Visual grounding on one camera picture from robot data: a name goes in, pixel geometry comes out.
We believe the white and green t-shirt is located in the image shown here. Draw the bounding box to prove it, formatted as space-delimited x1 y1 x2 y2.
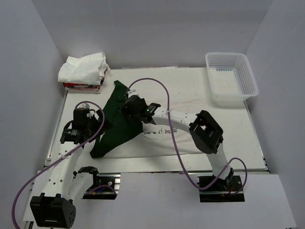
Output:
90 80 200 159

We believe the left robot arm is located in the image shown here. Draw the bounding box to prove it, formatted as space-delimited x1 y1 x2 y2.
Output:
30 107 112 229

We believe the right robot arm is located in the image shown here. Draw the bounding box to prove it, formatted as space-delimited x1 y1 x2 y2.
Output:
121 95 234 190

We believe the crumpled white t-shirt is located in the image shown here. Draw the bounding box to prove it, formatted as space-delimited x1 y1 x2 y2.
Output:
58 52 109 85

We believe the white plastic basket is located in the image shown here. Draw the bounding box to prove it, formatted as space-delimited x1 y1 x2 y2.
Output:
205 52 259 103

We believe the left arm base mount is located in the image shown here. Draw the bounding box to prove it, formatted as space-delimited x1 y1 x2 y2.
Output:
73 167 121 200

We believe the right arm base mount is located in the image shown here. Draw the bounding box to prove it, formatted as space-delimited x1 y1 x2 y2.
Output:
199 175 245 203

